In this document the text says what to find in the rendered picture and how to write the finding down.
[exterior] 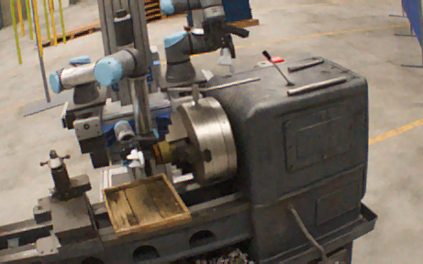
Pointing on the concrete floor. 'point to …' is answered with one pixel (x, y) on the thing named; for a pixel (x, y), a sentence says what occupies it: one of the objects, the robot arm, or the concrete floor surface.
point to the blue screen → (415, 28)
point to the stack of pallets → (156, 10)
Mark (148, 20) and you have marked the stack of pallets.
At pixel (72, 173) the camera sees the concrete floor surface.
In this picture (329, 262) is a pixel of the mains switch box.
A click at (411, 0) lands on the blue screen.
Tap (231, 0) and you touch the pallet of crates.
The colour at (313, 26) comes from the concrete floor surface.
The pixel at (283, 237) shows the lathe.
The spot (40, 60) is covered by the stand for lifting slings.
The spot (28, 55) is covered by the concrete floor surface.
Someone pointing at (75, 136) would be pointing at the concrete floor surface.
